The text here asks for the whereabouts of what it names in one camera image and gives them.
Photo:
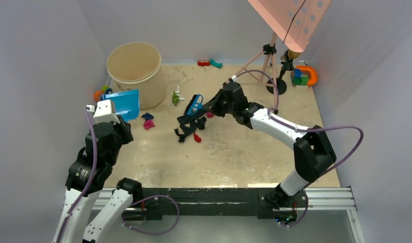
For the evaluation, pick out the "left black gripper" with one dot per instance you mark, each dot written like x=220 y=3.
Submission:
x=124 y=127

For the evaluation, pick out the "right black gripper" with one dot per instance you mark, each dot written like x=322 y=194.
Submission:
x=213 y=105

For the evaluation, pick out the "blue hand brush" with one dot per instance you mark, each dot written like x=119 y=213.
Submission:
x=194 y=105

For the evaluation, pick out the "blue dustpan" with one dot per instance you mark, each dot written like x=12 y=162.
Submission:
x=126 y=104

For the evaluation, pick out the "red paper scrap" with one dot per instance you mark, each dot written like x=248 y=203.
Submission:
x=197 y=138

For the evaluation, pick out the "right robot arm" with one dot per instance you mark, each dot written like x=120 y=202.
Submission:
x=313 y=152

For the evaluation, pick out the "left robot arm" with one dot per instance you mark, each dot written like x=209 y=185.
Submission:
x=86 y=179

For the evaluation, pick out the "small pink paper scrap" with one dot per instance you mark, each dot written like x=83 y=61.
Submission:
x=148 y=124

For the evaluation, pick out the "small blue paper scrap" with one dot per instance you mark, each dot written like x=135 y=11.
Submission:
x=147 y=116

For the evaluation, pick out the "large black paper scrap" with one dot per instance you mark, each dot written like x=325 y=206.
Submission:
x=189 y=125

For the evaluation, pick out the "teal toy piece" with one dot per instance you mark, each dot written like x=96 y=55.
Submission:
x=215 y=64

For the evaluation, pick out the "green white paper scrap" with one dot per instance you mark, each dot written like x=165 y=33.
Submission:
x=176 y=96

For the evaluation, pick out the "red toy block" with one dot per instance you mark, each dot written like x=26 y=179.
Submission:
x=203 y=62

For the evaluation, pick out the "orange toy car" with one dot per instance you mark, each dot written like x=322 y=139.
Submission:
x=99 y=94

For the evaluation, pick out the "beige round bin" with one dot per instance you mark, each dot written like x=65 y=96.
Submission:
x=138 y=66

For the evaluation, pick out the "black microphone stand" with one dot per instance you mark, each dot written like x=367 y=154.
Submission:
x=286 y=61

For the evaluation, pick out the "pink music stand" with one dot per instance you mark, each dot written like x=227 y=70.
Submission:
x=293 y=24

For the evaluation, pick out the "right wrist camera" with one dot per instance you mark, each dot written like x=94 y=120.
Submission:
x=233 y=79

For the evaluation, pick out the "black base frame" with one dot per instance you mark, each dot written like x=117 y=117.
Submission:
x=263 y=203

